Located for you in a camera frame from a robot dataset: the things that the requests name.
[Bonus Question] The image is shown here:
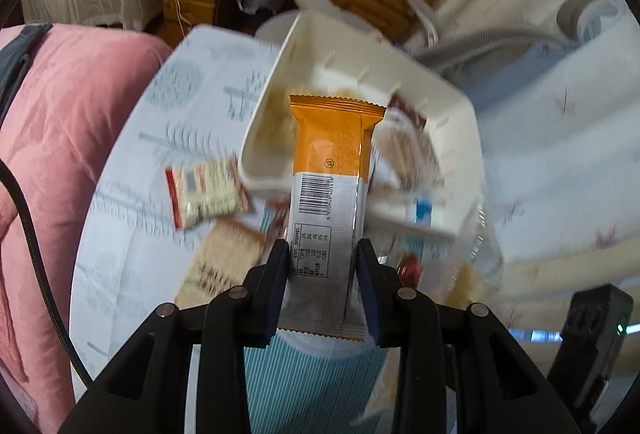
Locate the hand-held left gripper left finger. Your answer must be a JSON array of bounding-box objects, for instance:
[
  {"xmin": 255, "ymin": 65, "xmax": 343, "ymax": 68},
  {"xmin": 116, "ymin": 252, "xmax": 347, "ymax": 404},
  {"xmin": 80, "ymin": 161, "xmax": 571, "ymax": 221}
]
[{"xmin": 57, "ymin": 239, "xmax": 292, "ymax": 434}]

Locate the cream bread packet with text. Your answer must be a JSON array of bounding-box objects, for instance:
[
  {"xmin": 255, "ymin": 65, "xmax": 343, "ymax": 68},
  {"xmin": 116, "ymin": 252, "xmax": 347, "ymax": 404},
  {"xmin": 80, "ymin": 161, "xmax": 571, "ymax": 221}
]
[{"xmin": 175, "ymin": 219, "xmax": 268, "ymax": 309}]

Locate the teal striped placemat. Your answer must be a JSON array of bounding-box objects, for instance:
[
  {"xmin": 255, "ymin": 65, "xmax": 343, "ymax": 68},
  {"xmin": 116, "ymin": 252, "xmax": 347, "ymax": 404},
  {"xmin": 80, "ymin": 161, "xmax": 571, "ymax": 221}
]
[{"xmin": 245, "ymin": 329, "xmax": 401, "ymax": 434}]

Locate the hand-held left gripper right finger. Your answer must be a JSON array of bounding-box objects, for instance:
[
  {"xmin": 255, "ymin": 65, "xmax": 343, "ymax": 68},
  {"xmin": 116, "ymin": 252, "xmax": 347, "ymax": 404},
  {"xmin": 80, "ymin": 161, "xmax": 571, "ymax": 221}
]
[{"xmin": 354, "ymin": 238, "xmax": 583, "ymax": 434}]

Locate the small blue packet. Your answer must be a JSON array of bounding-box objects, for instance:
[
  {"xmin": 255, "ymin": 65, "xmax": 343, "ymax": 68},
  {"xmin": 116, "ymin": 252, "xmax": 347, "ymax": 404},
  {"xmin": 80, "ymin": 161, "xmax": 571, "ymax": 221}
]
[{"xmin": 412, "ymin": 194, "xmax": 436, "ymax": 227}]

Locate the white plastic bin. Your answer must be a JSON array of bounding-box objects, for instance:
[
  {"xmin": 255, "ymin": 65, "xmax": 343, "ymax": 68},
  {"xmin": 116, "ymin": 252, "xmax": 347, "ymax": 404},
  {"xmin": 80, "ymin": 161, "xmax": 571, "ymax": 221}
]
[{"xmin": 237, "ymin": 10, "xmax": 483, "ymax": 242}]

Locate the black cable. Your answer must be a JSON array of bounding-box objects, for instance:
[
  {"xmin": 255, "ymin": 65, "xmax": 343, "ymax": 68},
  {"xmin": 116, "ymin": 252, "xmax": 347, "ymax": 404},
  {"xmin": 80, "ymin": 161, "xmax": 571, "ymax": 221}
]
[{"xmin": 0, "ymin": 161, "xmax": 93, "ymax": 387}]

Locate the red edged silver snack packet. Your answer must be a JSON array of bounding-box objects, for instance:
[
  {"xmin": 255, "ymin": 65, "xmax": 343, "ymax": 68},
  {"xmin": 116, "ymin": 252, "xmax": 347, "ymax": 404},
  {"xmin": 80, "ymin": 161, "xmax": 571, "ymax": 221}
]
[{"xmin": 165, "ymin": 156, "xmax": 253, "ymax": 231}]

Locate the clear yellow cake packet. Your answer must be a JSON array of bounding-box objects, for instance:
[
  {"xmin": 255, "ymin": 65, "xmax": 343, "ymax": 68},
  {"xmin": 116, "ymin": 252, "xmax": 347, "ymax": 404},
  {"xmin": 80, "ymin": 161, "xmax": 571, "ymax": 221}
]
[{"xmin": 440, "ymin": 209, "xmax": 506, "ymax": 309}]

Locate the white leaf print curtain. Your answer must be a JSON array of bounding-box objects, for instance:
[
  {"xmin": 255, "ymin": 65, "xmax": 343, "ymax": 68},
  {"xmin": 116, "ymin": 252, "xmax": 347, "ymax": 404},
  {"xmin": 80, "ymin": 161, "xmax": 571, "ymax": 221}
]
[{"xmin": 435, "ymin": 0, "xmax": 640, "ymax": 340}]

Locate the pink blanket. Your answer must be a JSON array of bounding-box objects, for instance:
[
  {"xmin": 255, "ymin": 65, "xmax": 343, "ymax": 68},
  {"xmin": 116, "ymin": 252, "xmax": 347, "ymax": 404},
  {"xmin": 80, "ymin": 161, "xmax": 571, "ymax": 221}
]
[{"xmin": 0, "ymin": 24, "xmax": 173, "ymax": 430}]

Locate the small brown packet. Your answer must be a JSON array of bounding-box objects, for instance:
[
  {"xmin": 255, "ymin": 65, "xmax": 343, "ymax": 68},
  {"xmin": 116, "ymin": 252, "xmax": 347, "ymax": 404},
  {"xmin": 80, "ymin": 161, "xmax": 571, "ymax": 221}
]
[{"xmin": 387, "ymin": 94, "xmax": 428, "ymax": 129}]

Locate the orange white snack bar packet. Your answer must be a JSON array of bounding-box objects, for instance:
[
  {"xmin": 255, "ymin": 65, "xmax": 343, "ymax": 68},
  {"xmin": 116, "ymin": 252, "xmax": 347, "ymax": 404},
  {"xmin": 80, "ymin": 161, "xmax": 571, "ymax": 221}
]
[{"xmin": 277, "ymin": 94, "xmax": 387, "ymax": 342}]

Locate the leaf print tablecloth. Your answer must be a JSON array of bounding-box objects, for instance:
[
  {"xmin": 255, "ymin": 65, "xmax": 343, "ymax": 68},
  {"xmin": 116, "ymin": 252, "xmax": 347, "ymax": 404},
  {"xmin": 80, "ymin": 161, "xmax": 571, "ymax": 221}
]
[{"xmin": 70, "ymin": 24, "xmax": 506, "ymax": 434}]

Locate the small red packet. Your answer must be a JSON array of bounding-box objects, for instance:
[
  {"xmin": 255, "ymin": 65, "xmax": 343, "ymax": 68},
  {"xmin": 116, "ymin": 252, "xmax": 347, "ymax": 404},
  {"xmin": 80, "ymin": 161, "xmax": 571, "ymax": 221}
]
[{"xmin": 397, "ymin": 254, "xmax": 423, "ymax": 287}]

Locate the grey office chair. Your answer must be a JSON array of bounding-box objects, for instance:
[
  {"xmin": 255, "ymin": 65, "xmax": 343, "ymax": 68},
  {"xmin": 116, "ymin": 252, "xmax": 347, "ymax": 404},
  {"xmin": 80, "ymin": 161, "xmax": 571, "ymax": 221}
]
[{"xmin": 255, "ymin": 0, "xmax": 623, "ymax": 79}]

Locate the navy cloth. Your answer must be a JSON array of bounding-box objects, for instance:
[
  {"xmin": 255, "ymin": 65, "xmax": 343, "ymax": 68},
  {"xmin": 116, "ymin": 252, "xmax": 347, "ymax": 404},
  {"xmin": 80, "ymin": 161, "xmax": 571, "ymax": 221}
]
[{"xmin": 0, "ymin": 22, "xmax": 53, "ymax": 115}]

